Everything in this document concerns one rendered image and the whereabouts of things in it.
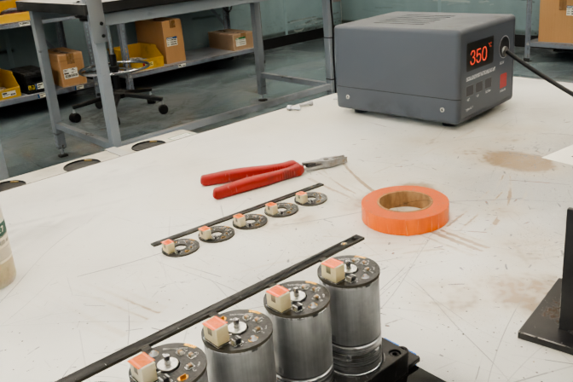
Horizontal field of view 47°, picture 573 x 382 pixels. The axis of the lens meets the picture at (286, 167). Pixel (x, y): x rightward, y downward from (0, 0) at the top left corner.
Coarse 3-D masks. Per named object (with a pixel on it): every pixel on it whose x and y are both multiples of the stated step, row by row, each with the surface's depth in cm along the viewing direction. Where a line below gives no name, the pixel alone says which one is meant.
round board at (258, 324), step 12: (228, 312) 24; (240, 312) 24; (252, 312) 24; (228, 324) 23; (252, 324) 23; (264, 324) 23; (204, 336) 23; (240, 336) 22; (264, 336) 22; (216, 348) 22; (228, 348) 22; (240, 348) 22; (252, 348) 22
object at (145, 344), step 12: (348, 240) 29; (360, 240) 29; (324, 252) 28; (336, 252) 28; (300, 264) 27; (312, 264) 27; (276, 276) 26; (288, 276) 26; (252, 288) 25; (264, 288) 25; (228, 300) 25; (240, 300) 25; (204, 312) 24; (216, 312) 24; (180, 324) 23; (192, 324) 23; (156, 336) 23; (168, 336) 23; (132, 348) 22; (144, 348) 22; (108, 360) 22; (120, 360) 22; (84, 372) 21; (96, 372) 21
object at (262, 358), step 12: (240, 324) 23; (204, 348) 23; (264, 348) 22; (216, 360) 22; (228, 360) 22; (240, 360) 22; (252, 360) 22; (264, 360) 22; (216, 372) 22; (228, 372) 22; (240, 372) 22; (252, 372) 22; (264, 372) 22
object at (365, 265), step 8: (344, 256) 27; (352, 256) 27; (360, 256) 27; (320, 264) 27; (360, 264) 27; (368, 264) 26; (376, 264) 26; (320, 272) 26; (360, 272) 26; (368, 272) 26; (376, 272) 26; (328, 280) 26; (344, 280) 25; (352, 280) 25; (360, 280) 25; (368, 280) 25
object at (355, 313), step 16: (352, 272) 26; (336, 288) 25; (352, 288) 25; (368, 288) 25; (336, 304) 26; (352, 304) 25; (368, 304) 26; (336, 320) 26; (352, 320) 26; (368, 320) 26; (336, 336) 26; (352, 336) 26; (368, 336) 26; (336, 352) 26; (352, 352) 26; (368, 352) 26; (336, 368) 27; (352, 368) 26; (368, 368) 26
